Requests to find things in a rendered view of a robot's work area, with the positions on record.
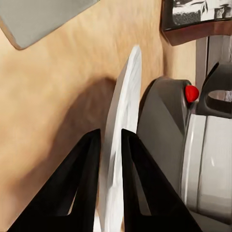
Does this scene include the saucer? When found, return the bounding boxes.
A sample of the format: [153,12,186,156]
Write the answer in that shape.
[99,44,142,232]

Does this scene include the bottle of coffee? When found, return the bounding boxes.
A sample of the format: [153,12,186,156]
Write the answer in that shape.
[162,0,232,46]

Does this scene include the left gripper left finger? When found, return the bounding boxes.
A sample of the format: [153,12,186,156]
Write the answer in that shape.
[7,129,101,232]

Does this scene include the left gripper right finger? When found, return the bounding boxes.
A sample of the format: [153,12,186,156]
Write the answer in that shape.
[121,129,203,232]

